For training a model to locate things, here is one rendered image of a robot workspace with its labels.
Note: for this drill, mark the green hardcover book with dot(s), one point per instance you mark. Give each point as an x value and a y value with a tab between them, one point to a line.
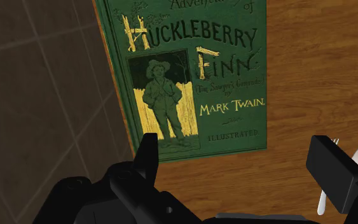
194	77

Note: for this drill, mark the white fork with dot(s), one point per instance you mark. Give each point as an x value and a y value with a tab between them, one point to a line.
322	201

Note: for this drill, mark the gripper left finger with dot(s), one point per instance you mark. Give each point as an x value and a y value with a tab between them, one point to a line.
129	189

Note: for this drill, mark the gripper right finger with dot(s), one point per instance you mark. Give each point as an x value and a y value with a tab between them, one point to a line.
336	173

